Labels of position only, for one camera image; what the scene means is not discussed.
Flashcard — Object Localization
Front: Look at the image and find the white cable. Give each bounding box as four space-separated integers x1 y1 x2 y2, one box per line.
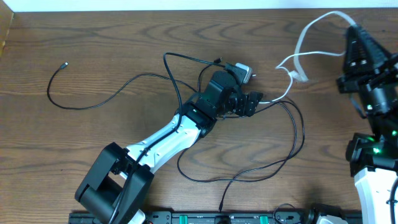
257 11 357 105

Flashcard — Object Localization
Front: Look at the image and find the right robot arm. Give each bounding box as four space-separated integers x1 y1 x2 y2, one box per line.
336 25 397 223

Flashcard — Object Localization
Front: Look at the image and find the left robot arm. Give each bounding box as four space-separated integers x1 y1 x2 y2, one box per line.
75 71 263 223

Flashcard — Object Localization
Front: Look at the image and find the left camera cable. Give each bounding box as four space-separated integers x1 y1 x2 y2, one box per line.
107 52 240 224

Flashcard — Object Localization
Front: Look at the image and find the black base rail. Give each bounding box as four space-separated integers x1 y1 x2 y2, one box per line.
68 202 363 224

